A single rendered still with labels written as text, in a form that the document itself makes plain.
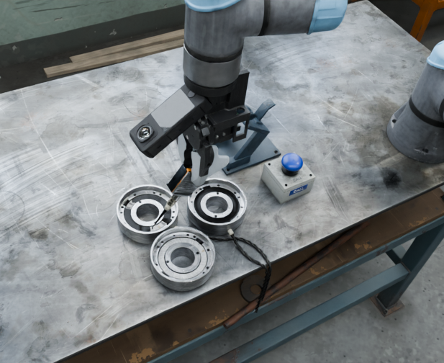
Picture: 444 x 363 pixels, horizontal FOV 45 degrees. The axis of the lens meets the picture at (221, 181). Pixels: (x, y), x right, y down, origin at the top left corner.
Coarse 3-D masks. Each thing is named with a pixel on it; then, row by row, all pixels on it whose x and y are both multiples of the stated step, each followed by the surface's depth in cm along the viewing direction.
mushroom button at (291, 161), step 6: (288, 156) 98; (294, 156) 98; (300, 156) 98; (282, 162) 97; (288, 162) 97; (294, 162) 97; (300, 162) 97; (288, 168) 97; (294, 168) 96; (300, 168) 97
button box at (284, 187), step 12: (264, 168) 101; (276, 168) 100; (264, 180) 102; (276, 180) 98; (288, 180) 98; (300, 180) 98; (312, 180) 100; (276, 192) 100; (288, 192) 98; (300, 192) 101
